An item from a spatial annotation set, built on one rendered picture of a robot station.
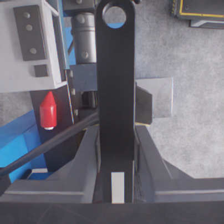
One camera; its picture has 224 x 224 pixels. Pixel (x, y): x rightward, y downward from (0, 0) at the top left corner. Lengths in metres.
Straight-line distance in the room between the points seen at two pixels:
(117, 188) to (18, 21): 0.47
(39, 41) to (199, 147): 1.97
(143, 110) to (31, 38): 0.47
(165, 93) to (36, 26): 1.31
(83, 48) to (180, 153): 1.73
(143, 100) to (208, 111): 1.40
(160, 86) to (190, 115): 0.55
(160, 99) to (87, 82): 1.07
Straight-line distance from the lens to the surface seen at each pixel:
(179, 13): 1.46
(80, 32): 0.66
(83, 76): 0.63
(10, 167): 0.42
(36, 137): 0.71
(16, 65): 0.53
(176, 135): 1.95
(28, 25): 0.50
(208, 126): 2.06
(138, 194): 0.34
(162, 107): 1.61
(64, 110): 0.62
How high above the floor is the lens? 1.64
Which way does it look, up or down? 73 degrees down
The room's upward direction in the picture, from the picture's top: 177 degrees counter-clockwise
